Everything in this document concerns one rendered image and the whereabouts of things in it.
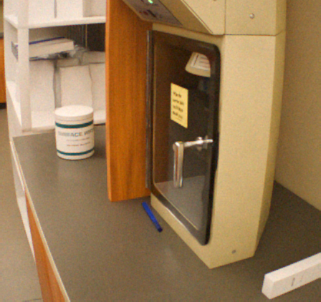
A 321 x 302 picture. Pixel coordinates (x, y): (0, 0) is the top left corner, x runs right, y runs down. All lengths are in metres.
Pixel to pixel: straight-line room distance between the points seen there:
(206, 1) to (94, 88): 1.39
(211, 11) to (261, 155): 0.30
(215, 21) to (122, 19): 0.37
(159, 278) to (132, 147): 0.39
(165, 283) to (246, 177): 0.26
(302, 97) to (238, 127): 0.48
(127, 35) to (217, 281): 0.60
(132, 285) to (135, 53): 0.55
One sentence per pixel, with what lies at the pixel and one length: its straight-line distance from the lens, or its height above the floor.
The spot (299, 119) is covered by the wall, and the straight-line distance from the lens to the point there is 1.28.
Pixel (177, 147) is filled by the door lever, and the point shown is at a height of 1.20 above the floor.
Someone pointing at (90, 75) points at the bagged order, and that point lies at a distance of 2.04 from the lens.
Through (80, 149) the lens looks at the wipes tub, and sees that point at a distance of 1.46.
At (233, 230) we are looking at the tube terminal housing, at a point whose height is 1.03.
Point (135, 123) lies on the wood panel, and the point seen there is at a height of 1.15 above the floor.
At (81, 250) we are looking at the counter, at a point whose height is 0.94.
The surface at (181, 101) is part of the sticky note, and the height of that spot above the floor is 1.26.
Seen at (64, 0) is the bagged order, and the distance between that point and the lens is 1.99.
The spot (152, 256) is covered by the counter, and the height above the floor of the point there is 0.94.
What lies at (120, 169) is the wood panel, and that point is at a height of 1.03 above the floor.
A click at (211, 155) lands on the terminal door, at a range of 0.81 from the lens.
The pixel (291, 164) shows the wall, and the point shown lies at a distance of 1.33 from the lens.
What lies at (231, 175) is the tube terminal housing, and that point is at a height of 1.15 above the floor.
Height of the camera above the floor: 1.49
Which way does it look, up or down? 20 degrees down
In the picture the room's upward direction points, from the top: 1 degrees clockwise
